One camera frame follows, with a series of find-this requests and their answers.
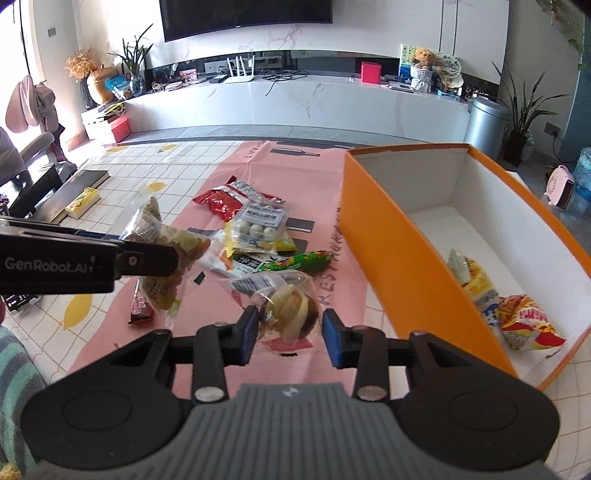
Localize green candy packet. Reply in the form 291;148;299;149
256;249;333;274

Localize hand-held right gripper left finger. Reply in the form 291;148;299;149
108;305;260;403

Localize pink hats on rack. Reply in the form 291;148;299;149
4;74;64;136

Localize red gift box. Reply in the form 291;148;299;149
104;114;131;145

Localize grey office chair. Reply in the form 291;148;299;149
0;127;57;186

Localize white cardboard box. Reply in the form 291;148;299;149
81;108;123;140

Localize clear bag of white balls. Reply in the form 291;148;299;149
230;198;293;253

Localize teal striped cloth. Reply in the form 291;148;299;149
0;325;49;480

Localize red foil snack packet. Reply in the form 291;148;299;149
193;178;284;223

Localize black label white packet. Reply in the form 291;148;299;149
231;251;266;280

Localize potted green plant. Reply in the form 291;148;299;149
492;60;571;167

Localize clear packet with brown bun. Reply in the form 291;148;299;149
217;271;324;355

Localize dried yellow flowers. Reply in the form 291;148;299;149
65;46;99;110

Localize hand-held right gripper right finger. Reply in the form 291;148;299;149
322;308;469;401

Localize green plant in glass vase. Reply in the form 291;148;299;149
108;23;156;98

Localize blue packet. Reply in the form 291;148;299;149
104;74;133;100

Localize yellow white snack packet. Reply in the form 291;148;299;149
445;249;502;324

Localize dark red bar packet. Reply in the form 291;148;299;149
128;277;157;326

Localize white marble tv cabinet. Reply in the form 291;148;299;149
81;69;472;145

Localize round paper fan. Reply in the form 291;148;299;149
431;52;463;80

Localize black television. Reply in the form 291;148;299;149
158;0;334;43

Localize pink small heater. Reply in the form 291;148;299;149
545;165;578;209

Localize pink printed mat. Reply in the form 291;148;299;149
68;138;407;403

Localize white orange snack packet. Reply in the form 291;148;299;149
198;228;234;274

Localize orange cardboard box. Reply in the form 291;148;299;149
342;143;591;393

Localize white router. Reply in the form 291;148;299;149
221;54;256;84

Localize clear bag of yellow snacks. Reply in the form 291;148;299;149
121;196;212;325

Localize checkered lemon tablecloth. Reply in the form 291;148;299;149
0;138;591;476

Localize landscape picture card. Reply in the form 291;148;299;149
398;44;433;84

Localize orange gourd vase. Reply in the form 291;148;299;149
87;66;119;106

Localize silver trash can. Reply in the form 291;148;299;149
463;97;510;160

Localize red yellow snack packet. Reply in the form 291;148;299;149
496;295;568;352

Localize hanging green plant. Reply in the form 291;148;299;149
540;0;591;71

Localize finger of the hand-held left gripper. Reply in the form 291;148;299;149
74;229;123;241
115;241;179;278

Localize yellow tissue pack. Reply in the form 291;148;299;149
65;187;101;220

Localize teddy bear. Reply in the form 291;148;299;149
410;47;437;91

